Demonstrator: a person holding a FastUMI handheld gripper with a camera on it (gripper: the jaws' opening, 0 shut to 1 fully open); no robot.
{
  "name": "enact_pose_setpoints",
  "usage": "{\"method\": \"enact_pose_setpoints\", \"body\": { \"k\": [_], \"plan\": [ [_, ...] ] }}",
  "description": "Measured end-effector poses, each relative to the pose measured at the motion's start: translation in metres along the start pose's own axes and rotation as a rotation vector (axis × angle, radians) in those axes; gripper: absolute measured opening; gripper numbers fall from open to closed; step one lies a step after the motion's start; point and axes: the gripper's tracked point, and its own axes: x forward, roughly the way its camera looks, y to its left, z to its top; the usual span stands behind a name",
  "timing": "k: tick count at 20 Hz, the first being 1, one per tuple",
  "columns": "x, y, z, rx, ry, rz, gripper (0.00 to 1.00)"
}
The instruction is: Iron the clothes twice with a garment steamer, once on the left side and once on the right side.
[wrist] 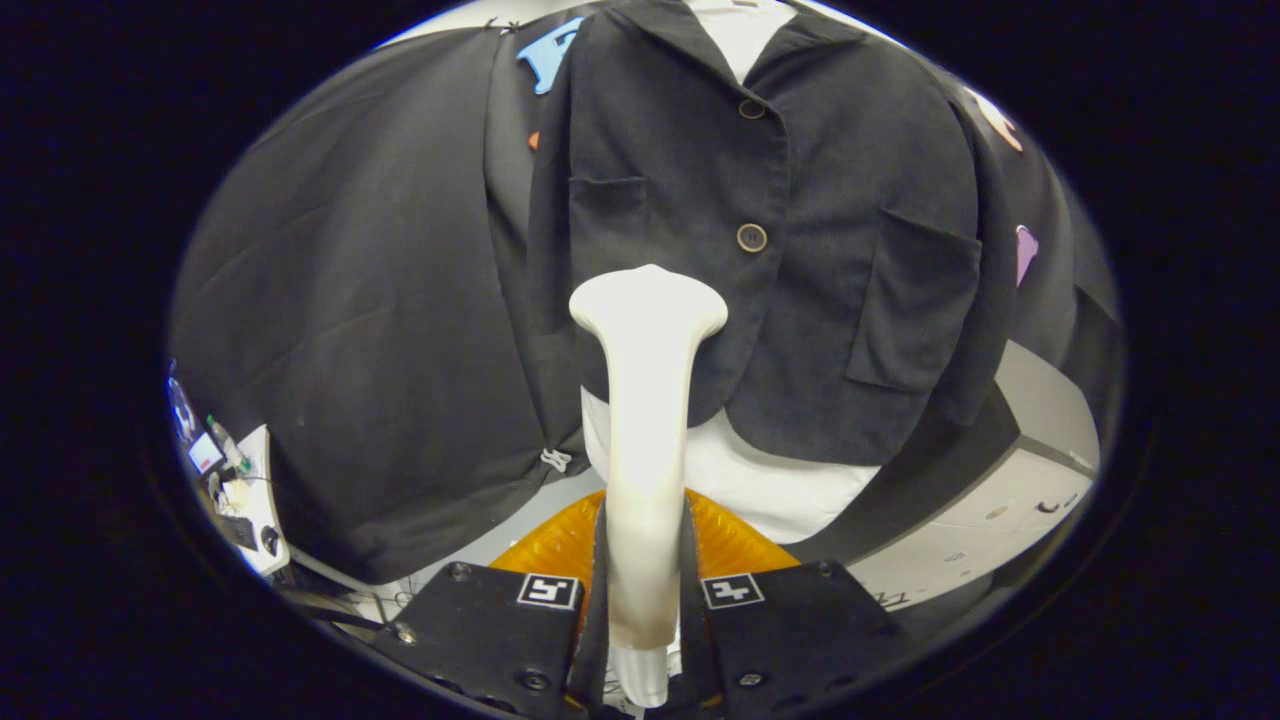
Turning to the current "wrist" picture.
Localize white garment steamer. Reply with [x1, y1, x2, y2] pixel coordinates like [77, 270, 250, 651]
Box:
[568, 265, 729, 709]

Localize grey cabinet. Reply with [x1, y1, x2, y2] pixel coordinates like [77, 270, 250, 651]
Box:
[845, 340, 1101, 613]

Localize green capped bottle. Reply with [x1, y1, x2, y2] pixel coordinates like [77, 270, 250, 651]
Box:
[205, 415, 251, 476]

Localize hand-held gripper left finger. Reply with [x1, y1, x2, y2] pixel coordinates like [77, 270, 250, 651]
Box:
[375, 490, 609, 720]

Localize black jacket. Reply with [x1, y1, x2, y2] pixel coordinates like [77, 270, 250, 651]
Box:
[525, 0, 1021, 466]

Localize white desk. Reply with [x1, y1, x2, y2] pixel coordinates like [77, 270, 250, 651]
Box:
[165, 420, 293, 581]

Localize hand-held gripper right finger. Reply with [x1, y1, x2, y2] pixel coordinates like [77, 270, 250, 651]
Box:
[680, 490, 906, 719]

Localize black backdrop cloth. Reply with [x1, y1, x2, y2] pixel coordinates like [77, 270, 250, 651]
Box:
[168, 15, 1126, 586]

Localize white shirt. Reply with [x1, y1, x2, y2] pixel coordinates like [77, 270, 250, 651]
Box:
[580, 0, 886, 546]

